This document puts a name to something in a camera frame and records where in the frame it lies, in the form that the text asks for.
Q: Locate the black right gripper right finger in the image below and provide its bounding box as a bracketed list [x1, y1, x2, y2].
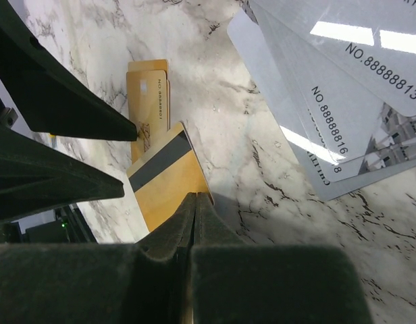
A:
[190, 193, 372, 323]

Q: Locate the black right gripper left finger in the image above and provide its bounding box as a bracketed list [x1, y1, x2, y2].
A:
[0, 193, 197, 323]

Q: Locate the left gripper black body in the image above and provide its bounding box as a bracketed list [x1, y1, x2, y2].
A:
[0, 84, 97, 246]

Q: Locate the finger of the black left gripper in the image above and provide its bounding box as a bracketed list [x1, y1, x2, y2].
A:
[0, 124, 124, 221]
[0, 1, 137, 141]

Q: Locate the gold card with magnetic stripe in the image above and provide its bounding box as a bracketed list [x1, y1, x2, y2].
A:
[126, 122, 214, 232]

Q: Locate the gold card middle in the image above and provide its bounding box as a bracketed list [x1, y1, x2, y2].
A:
[126, 70, 170, 163]

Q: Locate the gold card bottom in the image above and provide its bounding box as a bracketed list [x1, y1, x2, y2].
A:
[128, 59, 169, 74]

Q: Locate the silver VIP card bottom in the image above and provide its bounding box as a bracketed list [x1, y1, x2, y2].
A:
[302, 160, 416, 201]

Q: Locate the silver vip card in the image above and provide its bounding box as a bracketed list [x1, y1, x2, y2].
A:
[282, 128, 416, 182]
[228, 7, 387, 165]
[252, 1, 416, 117]
[302, 160, 416, 201]

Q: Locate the silver VIP card top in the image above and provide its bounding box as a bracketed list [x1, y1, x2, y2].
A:
[252, 1, 416, 117]

